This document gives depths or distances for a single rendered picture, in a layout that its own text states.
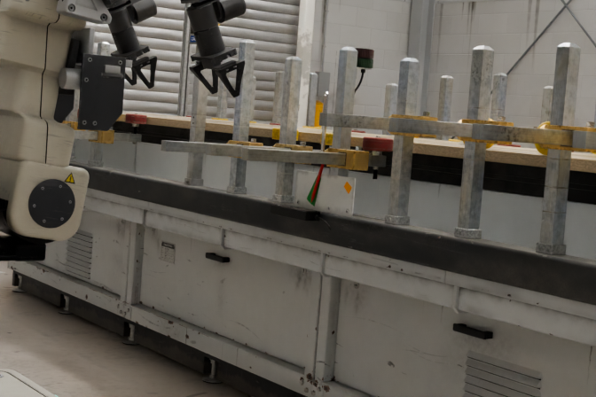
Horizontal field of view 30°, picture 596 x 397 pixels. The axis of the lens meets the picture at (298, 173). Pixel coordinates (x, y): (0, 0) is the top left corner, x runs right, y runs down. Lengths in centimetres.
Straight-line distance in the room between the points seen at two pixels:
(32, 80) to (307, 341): 139
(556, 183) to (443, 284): 44
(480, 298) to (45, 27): 112
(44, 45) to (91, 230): 247
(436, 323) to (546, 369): 39
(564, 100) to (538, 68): 985
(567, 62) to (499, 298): 54
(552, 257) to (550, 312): 13
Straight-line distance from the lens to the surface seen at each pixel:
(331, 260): 298
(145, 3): 281
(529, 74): 1230
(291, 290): 353
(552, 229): 238
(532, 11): 1237
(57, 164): 239
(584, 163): 258
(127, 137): 423
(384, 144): 293
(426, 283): 269
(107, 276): 467
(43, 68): 241
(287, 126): 312
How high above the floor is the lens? 95
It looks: 3 degrees down
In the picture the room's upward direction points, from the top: 4 degrees clockwise
